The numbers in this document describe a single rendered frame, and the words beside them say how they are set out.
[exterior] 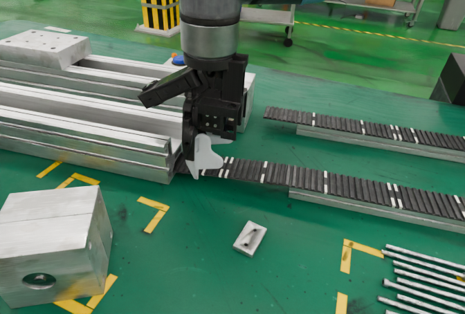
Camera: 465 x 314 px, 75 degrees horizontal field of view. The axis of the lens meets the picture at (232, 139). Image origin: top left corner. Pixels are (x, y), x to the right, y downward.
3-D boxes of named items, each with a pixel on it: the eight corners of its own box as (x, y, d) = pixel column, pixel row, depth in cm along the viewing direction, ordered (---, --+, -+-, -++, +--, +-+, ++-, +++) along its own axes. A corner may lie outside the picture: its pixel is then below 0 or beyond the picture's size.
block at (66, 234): (115, 218, 45) (102, 171, 39) (104, 294, 36) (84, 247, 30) (41, 227, 43) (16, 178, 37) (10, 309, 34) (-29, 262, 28)
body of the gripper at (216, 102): (234, 146, 44) (239, 67, 37) (178, 135, 45) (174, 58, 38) (245, 119, 50) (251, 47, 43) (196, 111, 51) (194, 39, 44)
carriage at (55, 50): (95, 63, 76) (88, 37, 72) (65, 81, 67) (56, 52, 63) (40, 55, 79) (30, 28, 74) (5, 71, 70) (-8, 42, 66)
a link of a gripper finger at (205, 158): (218, 193, 48) (223, 140, 44) (183, 185, 49) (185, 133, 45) (223, 183, 50) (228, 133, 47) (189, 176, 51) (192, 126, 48)
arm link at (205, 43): (169, 22, 36) (193, 7, 42) (172, 59, 38) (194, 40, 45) (231, 30, 34) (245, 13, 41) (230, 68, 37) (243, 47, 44)
